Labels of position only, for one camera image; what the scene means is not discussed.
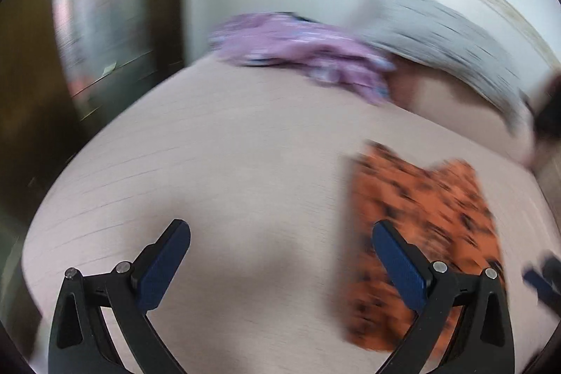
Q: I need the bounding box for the purple floral cloth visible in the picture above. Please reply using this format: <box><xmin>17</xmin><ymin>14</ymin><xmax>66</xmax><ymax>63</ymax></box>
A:
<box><xmin>209</xmin><ymin>12</ymin><xmax>397</xmax><ymax>107</ymax></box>

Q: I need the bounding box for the grey quilted blanket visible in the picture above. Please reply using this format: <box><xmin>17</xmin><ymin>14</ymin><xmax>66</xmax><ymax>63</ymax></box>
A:
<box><xmin>351</xmin><ymin>0</ymin><xmax>538</xmax><ymax>135</ymax></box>

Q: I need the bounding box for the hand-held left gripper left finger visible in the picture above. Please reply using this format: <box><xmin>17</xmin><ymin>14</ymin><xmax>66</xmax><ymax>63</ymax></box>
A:
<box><xmin>48</xmin><ymin>219</ymin><xmax>191</xmax><ymax>374</ymax></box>

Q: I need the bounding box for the wooden door with glass pane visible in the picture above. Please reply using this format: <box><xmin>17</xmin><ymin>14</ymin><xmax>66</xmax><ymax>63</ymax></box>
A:
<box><xmin>0</xmin><ymin>0</ymin><xmax>196</xmax><ymax>203</ymax></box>

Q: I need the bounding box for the beige pillow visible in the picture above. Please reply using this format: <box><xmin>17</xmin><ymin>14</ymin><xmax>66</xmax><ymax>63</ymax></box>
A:
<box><xmin>390</xmin><ymin>58</ymin><xmax>542</xmax><ymax>177</ymax></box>

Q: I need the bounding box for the orange black floral garment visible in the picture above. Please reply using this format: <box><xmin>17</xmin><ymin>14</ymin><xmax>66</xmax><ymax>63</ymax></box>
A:
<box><xmin>344</xmin><ymin>141</ymin><xmax>505</xmax><ymax>353</ymax></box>

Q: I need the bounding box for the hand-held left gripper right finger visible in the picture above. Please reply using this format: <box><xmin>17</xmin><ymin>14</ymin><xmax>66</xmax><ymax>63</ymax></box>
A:
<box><xmin>372</xmin><ymin>220</ymin><xmax>515</xmax><ymax>374</ymax></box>

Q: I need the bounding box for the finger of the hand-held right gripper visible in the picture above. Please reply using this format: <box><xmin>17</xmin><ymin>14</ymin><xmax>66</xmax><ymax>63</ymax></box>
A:
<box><xmin>523</xmin><ymin>266</ymin><xmax>559</xmax><ymax>307</ymax></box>
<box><xmin>541</xmin><ymin>250</ymin><xmax>561</xmax><ymax>282</ymax></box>

